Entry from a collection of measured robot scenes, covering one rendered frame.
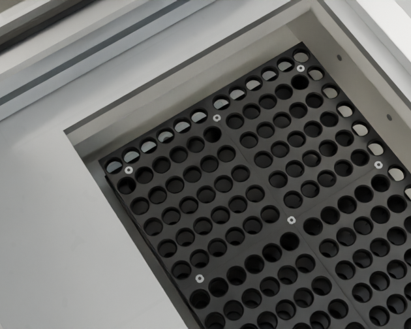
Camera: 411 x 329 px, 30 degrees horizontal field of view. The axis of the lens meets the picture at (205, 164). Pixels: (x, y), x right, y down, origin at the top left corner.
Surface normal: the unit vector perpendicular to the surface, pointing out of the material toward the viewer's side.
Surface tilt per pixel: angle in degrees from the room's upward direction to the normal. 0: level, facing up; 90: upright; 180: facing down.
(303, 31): 90
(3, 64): 0
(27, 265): 0
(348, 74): 90
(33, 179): 0
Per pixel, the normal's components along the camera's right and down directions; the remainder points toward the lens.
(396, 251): -0.04, -0.39
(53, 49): 0.36, 0.26
